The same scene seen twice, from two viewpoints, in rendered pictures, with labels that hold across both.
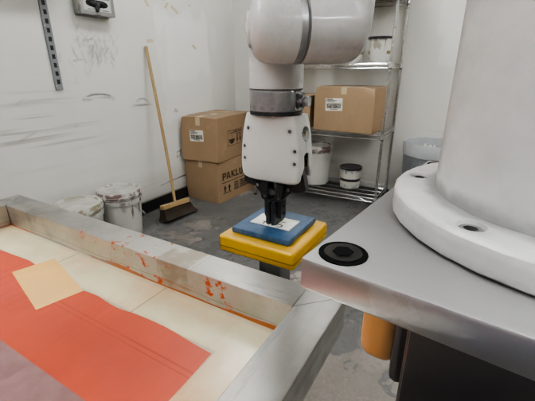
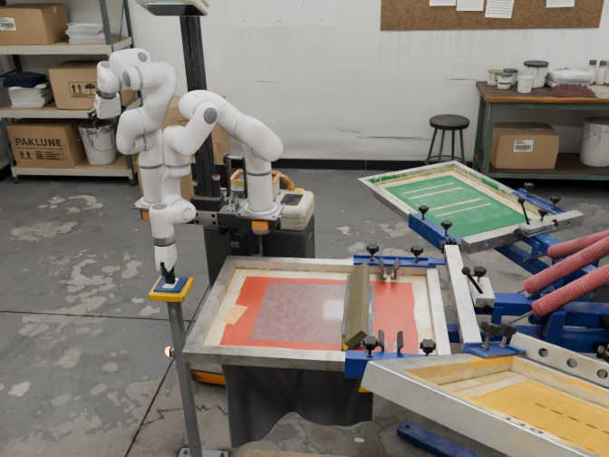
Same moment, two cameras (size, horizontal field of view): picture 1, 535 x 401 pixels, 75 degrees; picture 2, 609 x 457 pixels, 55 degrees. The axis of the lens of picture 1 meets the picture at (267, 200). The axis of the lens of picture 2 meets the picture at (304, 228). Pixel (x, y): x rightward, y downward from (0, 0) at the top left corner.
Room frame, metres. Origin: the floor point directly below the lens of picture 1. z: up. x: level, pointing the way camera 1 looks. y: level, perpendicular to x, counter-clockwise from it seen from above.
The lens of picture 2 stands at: (0.77, 1.85, 2.08)
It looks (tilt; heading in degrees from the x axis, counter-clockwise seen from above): 27 degrees down; 247
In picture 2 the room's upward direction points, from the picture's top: 2 degrees counter-clockwise
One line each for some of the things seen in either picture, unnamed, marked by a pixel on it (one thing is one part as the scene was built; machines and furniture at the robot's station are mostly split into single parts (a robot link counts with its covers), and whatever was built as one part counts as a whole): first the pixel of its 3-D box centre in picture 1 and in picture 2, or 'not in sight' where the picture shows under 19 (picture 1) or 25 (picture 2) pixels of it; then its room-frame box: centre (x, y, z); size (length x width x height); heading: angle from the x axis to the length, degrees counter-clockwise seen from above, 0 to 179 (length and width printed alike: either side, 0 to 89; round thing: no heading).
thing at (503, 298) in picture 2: not in sight; (497, 304); (-0.40, 0.66, 1.02); 0.17 x 0.06 x 0.05; 150
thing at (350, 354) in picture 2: not in sight; (397, 364); (0.02, 0.74, 0.97); 0.30 x 0.05 x 0.07; 150
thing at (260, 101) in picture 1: (280, 99); (164, 236); (0.51, -0.02, 1.15); 0.09 x 0.07 x 0.03; 60
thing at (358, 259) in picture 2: not in sight; (393, 267); (-0.26, 0.26, 0.97); 0.30 x 0.05 x 0.07; 150
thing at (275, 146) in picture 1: (275, 142); (166, 252); (0.51, -0.01, 1.09); 0.10 x 0.07 x 0.11; 60
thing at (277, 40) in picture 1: (276, 45); (172, 217); (0.47, -0.01, 1.22); 0.15 x 0.10 x 0.11; 14
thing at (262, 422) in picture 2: not in sight; (300, 403); (0.24, 0.53, 0.74); 0.46 x 0.04 x 0.42; 150
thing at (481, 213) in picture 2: not in sight; (476, 195); (-0.83, 0.00, 1.05); 1.08 x 0.61 x 0.23; 90
